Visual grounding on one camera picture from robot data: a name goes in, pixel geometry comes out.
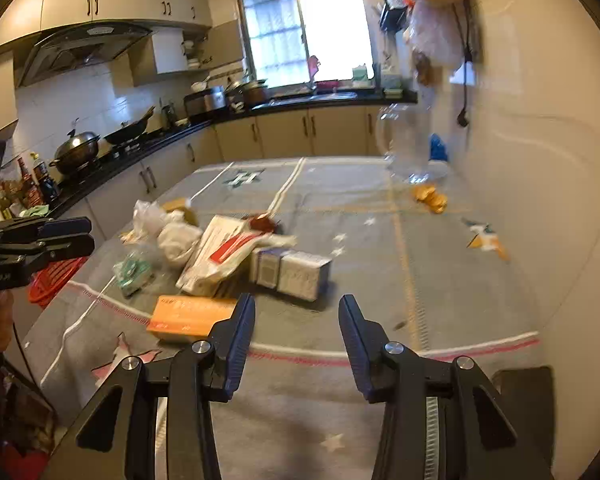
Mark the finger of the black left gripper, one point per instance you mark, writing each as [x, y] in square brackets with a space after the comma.
[34, 229]
[19, 262]

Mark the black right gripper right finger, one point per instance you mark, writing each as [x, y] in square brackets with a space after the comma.
[442, 420]

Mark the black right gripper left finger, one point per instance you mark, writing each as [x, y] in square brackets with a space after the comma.
[115, 435]

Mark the orange medicine box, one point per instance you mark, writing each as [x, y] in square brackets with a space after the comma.
[186, 318]

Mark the teal tissue pack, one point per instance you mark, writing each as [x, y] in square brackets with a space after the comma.
[132, 273]

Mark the white plastic bag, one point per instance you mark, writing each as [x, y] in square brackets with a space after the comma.
[149, 220]

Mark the red snack wrapper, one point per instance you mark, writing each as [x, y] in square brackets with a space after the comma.
[263, 223]

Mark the clear plastic bag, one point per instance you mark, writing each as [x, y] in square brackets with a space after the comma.
[163, 273]

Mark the white cloth glove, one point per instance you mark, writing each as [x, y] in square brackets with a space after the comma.
[178, 241]

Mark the white red plastic pouch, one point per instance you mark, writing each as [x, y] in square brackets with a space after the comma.
[225, 259]

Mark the beige lower kitchen cabinets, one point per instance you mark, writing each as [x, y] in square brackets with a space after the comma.
[230, 145]

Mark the kitchen window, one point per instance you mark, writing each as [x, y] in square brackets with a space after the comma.
[292, 42]

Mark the red plastic basket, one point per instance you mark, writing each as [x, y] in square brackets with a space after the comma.
[47, 283]

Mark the steel lidded pot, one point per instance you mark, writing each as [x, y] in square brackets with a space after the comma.
[79, 150]

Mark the range hood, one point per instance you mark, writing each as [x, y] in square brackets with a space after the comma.
[76, 47]

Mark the black wok pan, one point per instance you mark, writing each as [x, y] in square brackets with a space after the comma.
[130, 131]

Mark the tan cardboard box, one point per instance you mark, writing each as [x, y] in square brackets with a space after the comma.
[184, 207]

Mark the grey patterned tablecloth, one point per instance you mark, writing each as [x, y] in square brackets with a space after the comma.
[323, 321]

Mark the white medicine box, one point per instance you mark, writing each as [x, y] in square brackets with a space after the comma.
[219, 229]

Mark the blue white carton box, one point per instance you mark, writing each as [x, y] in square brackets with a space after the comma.
[289, 272]

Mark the silver rice cooker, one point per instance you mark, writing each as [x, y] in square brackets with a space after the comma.
[207, 101]

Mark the brown cooking pot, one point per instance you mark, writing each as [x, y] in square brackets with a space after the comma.
[255, 92]

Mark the blue plastic bag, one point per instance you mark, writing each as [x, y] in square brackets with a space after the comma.
[437, 148]

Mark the hanging plastic bags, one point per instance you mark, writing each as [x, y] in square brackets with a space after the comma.
[438, 35]

